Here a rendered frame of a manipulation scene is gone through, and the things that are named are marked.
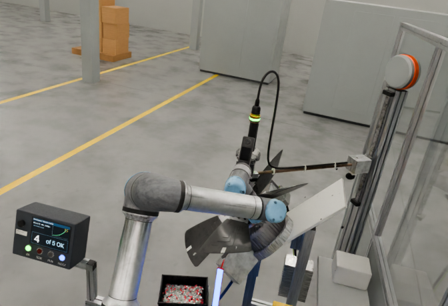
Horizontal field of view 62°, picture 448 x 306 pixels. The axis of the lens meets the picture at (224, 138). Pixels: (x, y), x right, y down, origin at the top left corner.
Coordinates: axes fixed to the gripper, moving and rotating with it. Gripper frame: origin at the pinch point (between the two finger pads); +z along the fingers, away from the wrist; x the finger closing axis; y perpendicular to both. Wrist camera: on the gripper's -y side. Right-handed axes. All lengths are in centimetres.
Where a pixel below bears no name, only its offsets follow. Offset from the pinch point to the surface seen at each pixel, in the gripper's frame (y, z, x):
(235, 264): 53, -12, 2
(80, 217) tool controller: 29, -35, -60
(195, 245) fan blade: 56, -3, -19
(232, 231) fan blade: 33.9, -14.9, -0.7
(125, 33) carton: 86, 720, -425
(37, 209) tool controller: 29, -38, -77
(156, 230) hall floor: 153, 117, -85
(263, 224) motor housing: 36.3, -0.9, 11.4
